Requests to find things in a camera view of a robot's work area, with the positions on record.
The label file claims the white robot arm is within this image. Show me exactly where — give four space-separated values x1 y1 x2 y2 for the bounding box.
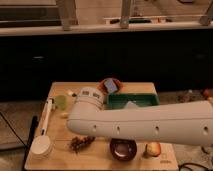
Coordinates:
67 87 213 146

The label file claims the bunch of red grapes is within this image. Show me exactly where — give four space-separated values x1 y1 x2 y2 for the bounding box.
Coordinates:
70 136 95 153

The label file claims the blue sponge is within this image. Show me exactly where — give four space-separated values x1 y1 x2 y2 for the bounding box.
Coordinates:
104 78 118 93

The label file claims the orange plate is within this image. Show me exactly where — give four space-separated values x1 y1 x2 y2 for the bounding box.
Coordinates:
98 78 123 94

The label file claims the green plastic tray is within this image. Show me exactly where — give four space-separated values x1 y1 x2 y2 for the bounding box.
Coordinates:
105 93 159 109

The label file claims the grey folded cloth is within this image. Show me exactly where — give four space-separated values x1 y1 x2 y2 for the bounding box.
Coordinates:
124 101 138 109

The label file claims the dark red bowl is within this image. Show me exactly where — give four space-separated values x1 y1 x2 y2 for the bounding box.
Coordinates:
110 139 137 161

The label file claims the apple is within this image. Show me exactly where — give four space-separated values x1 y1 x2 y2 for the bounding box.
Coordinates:
144 142 161 157

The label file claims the spice bottles group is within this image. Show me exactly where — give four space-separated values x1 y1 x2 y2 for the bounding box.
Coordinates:
177 89 213 104

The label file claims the green handled brush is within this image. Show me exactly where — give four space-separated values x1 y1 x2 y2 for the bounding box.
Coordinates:
67 90 77 97

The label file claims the wooden handled scrub brush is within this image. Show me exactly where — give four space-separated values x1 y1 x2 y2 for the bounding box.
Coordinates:
60 112 68 119

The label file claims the white long handled ladle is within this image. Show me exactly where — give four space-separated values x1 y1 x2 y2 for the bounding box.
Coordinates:
30 99 53 156

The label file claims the black cable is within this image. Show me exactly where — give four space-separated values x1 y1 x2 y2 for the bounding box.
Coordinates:
178 162 212 171

